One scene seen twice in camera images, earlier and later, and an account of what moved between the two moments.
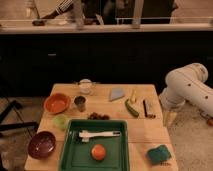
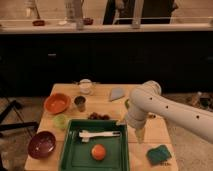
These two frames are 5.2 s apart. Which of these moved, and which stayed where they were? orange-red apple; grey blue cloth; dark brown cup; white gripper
Moved: white gripper
Stayed: dark brown cup; grey blue cloth; orange-red apple
